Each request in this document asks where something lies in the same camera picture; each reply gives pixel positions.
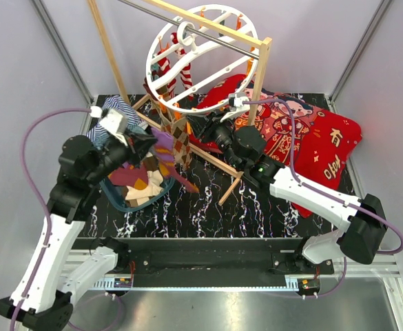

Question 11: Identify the wooden clothes rack frame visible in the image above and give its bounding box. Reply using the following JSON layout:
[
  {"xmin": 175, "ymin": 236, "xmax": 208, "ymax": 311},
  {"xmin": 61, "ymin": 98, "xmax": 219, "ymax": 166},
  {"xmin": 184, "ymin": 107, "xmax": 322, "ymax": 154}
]
[{"xmin": 87, "ymin": 0, "xmax": 273, "ymax": 206}]

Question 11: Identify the red cartoon blanket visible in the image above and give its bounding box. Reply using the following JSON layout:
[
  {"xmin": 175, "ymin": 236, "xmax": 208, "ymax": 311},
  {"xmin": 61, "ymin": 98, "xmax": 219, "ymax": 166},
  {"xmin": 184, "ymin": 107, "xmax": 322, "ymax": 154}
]
[{"xmin": 187, "ymin": 74, "xmax": 363, "ymax": 219}]

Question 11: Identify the metal hanging rod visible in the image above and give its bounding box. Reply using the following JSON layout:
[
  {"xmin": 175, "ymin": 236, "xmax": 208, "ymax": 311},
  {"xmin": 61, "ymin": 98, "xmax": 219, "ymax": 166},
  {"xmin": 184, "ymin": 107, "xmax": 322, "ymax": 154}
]
[{"xmin": 119, "ymin": 0, "xmax": 259, "ymax": 60}]

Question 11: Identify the blue plastic basket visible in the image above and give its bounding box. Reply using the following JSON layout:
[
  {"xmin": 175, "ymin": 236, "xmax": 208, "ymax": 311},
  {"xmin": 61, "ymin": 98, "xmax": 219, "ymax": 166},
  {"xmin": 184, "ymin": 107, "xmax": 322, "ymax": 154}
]
[{"xmin": 100, "ymin": 149, "xmax": 174, "ymax": 212}]

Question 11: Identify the red white striped sock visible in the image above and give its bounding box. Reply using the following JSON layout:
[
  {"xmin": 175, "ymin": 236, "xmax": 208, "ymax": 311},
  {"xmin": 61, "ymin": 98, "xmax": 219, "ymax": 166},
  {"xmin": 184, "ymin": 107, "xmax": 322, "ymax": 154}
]
[
  {"xmin": 156, "ymin": 39, "xmax": 176, "ymax": 101},
  {"xmin": 176, "ymin": 48, "xmax": 193, "ymax": 90}
]

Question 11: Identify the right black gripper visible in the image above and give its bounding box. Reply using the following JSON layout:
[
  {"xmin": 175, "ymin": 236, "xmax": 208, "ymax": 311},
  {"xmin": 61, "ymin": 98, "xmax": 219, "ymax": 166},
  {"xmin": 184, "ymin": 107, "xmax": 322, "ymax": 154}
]
[{"xmin": 186, "ymin": 108, "xmax": 243, "ymax": 171}]

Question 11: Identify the white round sock hanger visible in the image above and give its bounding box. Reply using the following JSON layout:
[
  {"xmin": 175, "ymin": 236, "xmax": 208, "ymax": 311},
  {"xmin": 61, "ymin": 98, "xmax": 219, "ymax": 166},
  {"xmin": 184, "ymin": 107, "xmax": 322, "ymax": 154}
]
[{"xmin": 153, "ymin": 11, "xmax": 256, "ymax": 114}]

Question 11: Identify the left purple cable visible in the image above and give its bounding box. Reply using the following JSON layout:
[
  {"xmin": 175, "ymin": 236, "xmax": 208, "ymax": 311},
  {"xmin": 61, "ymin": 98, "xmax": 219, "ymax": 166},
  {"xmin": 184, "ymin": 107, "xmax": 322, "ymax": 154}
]
[{"xmin": 10, "ymin": 107, "xmax": 126, "ymax": 331}]

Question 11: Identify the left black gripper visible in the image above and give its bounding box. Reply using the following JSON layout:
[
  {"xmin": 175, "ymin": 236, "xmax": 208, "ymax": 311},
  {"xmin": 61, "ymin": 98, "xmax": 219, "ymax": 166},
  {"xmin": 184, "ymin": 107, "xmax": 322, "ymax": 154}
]
[{"xmin": 88, "ymin": 128, "xmax": 160, "ymax": 184}]

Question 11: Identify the brown beige striped sock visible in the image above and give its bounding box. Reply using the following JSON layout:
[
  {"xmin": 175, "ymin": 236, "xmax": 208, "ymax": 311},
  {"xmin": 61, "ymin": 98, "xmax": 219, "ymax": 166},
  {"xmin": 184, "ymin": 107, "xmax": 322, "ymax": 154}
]
[{"xmin": 143, "ymin": 63, "xmax": 169, "ymax": 101}]

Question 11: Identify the blue striped cloth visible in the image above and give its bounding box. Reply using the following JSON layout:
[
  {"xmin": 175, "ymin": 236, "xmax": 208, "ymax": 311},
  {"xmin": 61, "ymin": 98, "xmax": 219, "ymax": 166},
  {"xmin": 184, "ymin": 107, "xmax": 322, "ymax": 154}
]
[{"xmin": 86, "ymin": 96, "xmax": 147, "ymax": 148}]

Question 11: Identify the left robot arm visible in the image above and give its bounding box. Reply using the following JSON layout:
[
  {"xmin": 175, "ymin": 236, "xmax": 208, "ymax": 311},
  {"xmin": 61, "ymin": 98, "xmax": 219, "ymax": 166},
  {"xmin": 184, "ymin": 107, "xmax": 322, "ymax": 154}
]
[{"xmin": 0, "ymin": 131, "xmax": 157, "ymax": 330}]

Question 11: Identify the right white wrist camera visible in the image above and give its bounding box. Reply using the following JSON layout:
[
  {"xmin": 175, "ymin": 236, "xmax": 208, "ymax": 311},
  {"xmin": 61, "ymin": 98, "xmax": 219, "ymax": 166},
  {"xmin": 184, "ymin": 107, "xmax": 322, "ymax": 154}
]
[{"xmin": 220, "ymin": 92, "xmax": 250, "ymax": 123}]

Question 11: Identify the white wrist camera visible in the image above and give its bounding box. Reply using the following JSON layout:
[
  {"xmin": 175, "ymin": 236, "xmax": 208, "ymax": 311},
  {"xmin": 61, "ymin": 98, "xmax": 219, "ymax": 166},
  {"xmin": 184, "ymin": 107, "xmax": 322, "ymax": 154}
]
[
  {"xmin": 220, "ymin": 92, "xmax": 250, "ymax": 123},
  {"xmin": 90, "ymin": 106, "xmax": 127, "ymax": 146}
]

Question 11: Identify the purple striped sock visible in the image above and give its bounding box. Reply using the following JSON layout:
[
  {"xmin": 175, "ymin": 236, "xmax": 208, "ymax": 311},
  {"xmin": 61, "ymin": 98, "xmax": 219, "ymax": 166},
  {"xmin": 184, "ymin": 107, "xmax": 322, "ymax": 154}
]
[{"xmin": 151, "ymin": 128, "xmax": 199, "ymax": 193}]

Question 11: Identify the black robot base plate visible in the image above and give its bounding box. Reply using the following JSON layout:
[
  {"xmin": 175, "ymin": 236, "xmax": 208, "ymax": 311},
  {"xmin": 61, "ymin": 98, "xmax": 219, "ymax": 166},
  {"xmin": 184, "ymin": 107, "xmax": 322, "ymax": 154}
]
[{"xmin": 83, "ymin": 237, "xmax": 336, "ymax": 289}]

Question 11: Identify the pile of socks in basket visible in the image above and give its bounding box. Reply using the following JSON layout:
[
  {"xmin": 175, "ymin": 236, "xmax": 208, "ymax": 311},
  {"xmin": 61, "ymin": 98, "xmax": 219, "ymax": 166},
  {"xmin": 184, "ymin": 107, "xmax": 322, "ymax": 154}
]
[{"xmin": 109, "ymin": 152, "xmax": 164, "ymax": 208}]

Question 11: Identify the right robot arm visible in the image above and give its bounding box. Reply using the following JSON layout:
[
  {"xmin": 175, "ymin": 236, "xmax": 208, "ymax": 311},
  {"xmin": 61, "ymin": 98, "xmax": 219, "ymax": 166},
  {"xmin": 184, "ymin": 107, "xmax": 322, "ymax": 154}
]
[{"xmin": 187, "ymin": 113, "xmax": 387, "ymax": 274}]

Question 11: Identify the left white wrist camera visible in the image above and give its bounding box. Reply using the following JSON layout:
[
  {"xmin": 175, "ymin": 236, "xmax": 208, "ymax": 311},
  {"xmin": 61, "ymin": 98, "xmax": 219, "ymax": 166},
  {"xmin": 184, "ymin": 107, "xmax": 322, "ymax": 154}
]
[{"xmin": 90, "ymin": 106, "xmax": 127, "ymax": 146}]

